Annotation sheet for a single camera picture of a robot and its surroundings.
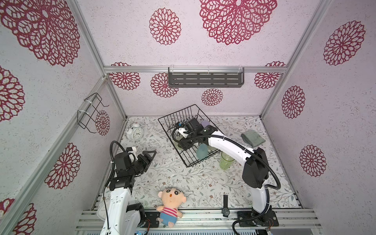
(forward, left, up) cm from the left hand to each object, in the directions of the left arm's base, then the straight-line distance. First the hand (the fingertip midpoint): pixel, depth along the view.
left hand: (154, 157), depth 79 cm
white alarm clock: (+23, +18, -8) cm, 30 cm away
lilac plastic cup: (+29, -31, -5) cm, 43 cm away
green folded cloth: (+24, -65, -15) cm, 71 cm away
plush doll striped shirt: (-19, -10, -7) cm, 23 cm away
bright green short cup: (+7, -12, +2) cm, 14 cm away
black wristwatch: (-24, -38, -15) cm, 47 cm away
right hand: (+12, -15, +1) cm, 20 cm away
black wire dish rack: (+40, -13, -10) cm, 43 cm away
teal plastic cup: (+10, -28, -11) cm, 32 cm away
